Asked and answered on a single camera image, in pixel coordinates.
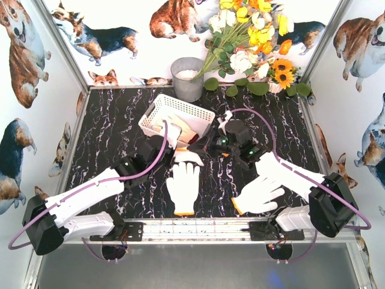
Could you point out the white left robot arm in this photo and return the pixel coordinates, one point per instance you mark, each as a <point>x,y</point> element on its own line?
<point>52,221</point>

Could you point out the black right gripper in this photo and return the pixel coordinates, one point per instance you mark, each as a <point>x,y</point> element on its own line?
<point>209,141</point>

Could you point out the orange dotted work glove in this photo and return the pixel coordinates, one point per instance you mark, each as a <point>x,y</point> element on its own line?
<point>184,155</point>

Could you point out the cream knit glove red cuff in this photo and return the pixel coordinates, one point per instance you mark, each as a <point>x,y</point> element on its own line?
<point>189,139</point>

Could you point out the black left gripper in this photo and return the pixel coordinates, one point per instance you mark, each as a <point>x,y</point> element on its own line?
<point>168,149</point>

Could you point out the artificial flower bouquet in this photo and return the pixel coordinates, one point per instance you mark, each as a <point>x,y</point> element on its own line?
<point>252,38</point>

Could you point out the white plastic storage basket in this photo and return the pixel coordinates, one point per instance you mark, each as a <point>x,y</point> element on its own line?
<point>194,121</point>

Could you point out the aluminium front rail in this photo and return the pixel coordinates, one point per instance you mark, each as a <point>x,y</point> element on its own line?
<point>223,230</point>

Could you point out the grey metal bucket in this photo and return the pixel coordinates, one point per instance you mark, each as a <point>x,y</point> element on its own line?
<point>188,84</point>

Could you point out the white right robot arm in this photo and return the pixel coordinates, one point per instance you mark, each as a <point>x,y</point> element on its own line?
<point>329,202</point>

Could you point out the white cotton glove orange cuff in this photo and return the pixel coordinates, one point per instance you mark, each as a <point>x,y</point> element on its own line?
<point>258,196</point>

